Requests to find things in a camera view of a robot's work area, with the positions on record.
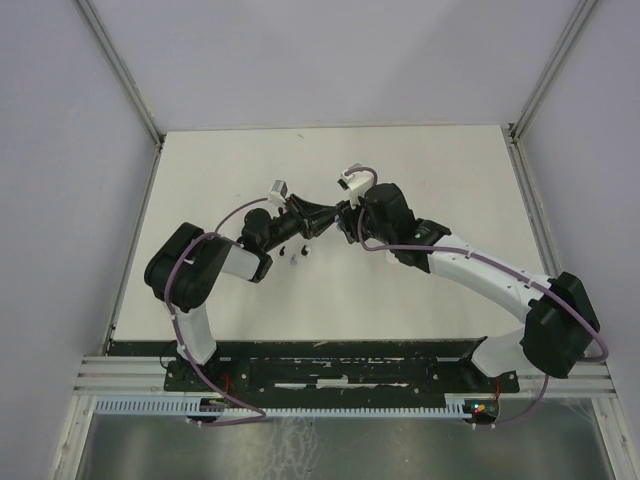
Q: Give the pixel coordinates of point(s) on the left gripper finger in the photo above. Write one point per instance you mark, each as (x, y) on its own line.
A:
(317, 221)
(305, 207)

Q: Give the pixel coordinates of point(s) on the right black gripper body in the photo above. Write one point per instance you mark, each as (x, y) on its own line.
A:
(380, 233)

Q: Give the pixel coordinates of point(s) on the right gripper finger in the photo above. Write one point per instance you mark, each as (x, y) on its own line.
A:
(344, 208)
(350, 228)

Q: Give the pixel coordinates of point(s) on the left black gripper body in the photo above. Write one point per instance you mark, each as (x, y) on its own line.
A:
(286, 226)

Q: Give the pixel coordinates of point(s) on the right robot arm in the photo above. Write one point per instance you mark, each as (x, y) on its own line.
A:
(557, 319)

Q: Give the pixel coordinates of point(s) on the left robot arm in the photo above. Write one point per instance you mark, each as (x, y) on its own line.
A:
(183, 272)

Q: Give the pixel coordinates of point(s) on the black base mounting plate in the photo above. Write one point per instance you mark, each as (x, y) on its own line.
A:
(315, 374)

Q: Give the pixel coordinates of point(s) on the right controller board with LEDs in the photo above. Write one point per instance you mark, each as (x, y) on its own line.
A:
(484, 412)

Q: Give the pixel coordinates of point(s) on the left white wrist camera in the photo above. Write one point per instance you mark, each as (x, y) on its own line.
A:
(278, 193)

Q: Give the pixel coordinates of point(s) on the aluminium front rail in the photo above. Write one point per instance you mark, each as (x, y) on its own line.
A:
(145, 376)

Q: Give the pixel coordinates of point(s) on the white slotted cable duct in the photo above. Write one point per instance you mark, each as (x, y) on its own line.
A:
(205, 407)

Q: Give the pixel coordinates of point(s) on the left aluminium frame post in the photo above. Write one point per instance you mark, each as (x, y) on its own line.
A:
(97, 28)

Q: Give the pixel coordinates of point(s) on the aluminium frame post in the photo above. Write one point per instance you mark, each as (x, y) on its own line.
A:
(569, 38)
(97, 28)

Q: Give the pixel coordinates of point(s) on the right aluminium frame post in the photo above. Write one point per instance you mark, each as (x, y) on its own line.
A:
(569, 38)

